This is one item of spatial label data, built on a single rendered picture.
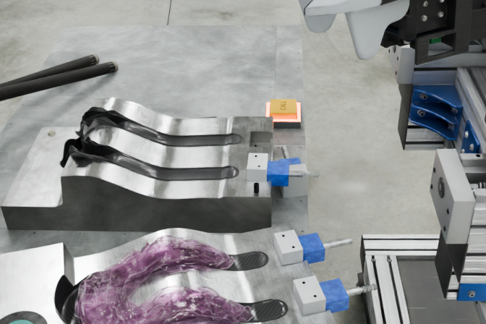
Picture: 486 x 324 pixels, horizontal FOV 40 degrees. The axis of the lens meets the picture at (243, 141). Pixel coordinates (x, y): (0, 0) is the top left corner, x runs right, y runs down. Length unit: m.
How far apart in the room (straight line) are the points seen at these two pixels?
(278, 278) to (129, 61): 0.92
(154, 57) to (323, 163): 1.12
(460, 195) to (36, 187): 0.77
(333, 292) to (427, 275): 0.99
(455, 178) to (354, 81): 2.24
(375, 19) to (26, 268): 0.74
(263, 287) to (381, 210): 1.49
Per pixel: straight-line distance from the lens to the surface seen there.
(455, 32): 0.57
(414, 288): 1.99
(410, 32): 0.55
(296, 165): 1.32
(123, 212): 1.25
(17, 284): 1.08
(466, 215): 1.08
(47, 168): 1.37
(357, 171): 2.70
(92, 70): 1.73
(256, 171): 1.21
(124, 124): 1.35
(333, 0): 0.48
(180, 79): 1.72
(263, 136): 1.35
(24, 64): 3.70
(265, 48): 1.85
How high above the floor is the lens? 1.65
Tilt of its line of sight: 35 degrees down
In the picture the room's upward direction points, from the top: 2 degrees counter-clockwise
